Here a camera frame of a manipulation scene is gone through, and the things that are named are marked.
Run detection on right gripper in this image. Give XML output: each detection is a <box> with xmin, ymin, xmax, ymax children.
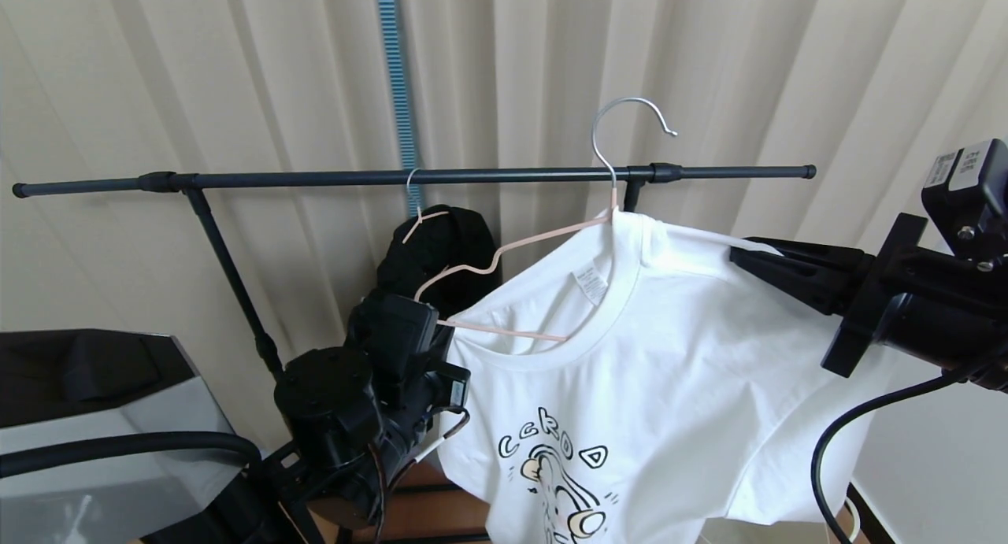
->
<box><xmin>729</xmin><ymin>212</ymin><xmax>1008</xmax><ymax>391</ymax></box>

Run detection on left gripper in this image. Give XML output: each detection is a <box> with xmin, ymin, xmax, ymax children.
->
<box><xmin>315</xmin><ymin>328</ymin><xmax>473</xmax><ymax>525</ymax></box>

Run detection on black shorts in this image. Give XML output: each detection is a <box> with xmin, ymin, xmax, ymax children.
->
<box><xmin>376</xmin><ymin>205</ymin><xmax>502</xmax><ymax>320</ymax></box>

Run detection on white garment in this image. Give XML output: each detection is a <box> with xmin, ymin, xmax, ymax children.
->
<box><xmin>437</xmin><ymin>209</ymin><xmax>930</xmax><ymax>544</ymax></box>

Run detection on pink clothes hanger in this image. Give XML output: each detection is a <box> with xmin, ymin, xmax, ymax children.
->
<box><xmin>402</xmin><ymin>168</ymin><xmax>451</xmax><ymax>246</ymax></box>
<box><xmin>413</xmin><ymin>97</ymin><xmax>679</xmax><ymax>343</ymax></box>

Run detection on white laundry basket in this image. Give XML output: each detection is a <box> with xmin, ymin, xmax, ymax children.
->
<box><xmin>697</xmin><ymin>489</ymin><xmax>863</xmax><ymax>544</ymax></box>

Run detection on black clothes rack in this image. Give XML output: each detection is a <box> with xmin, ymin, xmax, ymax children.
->
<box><xmin>12</xmin><ymin>163</ymin><xmax>817</xmax><ymax>544</ymax></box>

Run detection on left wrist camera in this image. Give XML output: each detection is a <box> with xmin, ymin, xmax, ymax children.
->
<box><xmin>344</xmin><ymin>291</ymin><xmax>442</xmax><ymax>407</ymax></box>

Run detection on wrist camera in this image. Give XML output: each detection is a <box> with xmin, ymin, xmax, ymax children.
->
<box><xmin>344</xmin><ymin>291</ymin><xmax>442</xmax><ymax>407</ymax></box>
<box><xmin>920</xmin><ymin>139</ymin><xmax>1008</xmax><ymax>265</ymax></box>

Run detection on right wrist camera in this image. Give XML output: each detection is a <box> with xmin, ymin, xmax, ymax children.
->
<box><xmin>920</xmin><ymin>139</ymin><xmax>1008</xmax><ymax>265</ymax></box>

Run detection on black cable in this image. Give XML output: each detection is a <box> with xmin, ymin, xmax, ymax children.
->
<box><xmin>810</xmin><ymin>361</ymin><xmax>1008</xmax><ymax>544</ymax></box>
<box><xmin>0</xmin><ymin>431</ymin><xmax>262</xmax><ymax>479</ymax></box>

